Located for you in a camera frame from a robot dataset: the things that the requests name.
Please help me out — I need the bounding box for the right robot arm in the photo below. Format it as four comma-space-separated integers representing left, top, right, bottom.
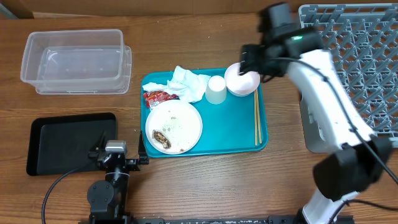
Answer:
239, 2, 393, 224

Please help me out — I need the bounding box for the red ketchup packet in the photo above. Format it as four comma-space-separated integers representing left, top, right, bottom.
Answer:
143, 90, 179, 110

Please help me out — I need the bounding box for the clear plastic bin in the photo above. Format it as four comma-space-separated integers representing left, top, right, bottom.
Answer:
20, 29, 132, 95

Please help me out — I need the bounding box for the brown food scrap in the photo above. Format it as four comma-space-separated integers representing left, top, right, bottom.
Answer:
152, 130, 171, 149

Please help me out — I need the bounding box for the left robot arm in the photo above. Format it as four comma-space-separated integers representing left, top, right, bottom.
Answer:
87, 133, 149, 223

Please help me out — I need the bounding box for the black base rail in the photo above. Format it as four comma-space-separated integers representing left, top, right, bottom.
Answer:
131, 215, 295, 224

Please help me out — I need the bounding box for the white dinner plate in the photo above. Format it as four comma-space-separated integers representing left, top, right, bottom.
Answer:
145, 100, 203, 156

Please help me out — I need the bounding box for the teal serving tray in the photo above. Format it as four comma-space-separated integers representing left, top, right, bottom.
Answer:
141, 71, 269, 158

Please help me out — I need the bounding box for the white paper cup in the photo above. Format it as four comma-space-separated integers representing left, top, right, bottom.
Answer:
205, 75, 227, 105

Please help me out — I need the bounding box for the crumpled white napkin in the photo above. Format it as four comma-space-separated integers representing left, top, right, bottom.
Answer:
142, 66, 211, 103

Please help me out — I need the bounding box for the white bowl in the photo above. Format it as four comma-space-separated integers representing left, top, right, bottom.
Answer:
224, 63, 260, 96

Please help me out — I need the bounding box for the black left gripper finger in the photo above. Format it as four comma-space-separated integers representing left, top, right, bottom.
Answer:
138, 131, 149, 164
93, 131, 106, 152

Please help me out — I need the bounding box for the black plastic tray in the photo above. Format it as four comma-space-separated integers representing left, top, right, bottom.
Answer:
26, 113, 117, 176

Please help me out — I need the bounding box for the grey dishwasher rack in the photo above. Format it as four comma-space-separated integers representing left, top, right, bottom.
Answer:
298, 3, 397, 147

